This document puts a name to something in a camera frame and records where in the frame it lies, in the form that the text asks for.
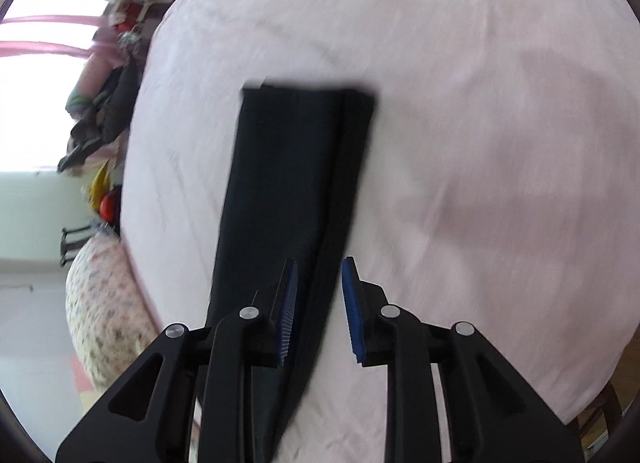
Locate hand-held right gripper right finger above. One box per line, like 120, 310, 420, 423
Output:
341, 257, 586, 463

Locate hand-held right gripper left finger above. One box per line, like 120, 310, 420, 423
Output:
55, 259, 301, 463

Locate black pants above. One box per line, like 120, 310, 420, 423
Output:
200, 78, 378, 463

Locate floral patterned pillow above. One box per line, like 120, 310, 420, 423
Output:
65, 235, 162, 394

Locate red round toy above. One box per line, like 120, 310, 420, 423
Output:
99, 187, 123, 224

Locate black metal rack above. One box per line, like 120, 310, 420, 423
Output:
60, 226, 97, 267

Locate yellow plush toy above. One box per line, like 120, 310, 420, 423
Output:
89, 160, 114, 214

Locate pile of dark clothes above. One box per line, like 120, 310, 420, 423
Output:
57, 63, 143, 175

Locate wooden chair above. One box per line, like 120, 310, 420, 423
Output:
565, 383, 627, 459

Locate clutter of small colourful things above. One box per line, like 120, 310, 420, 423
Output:
102, 0, 173, 51

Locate pink curtain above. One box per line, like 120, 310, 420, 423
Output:
0, 13, 121, 60

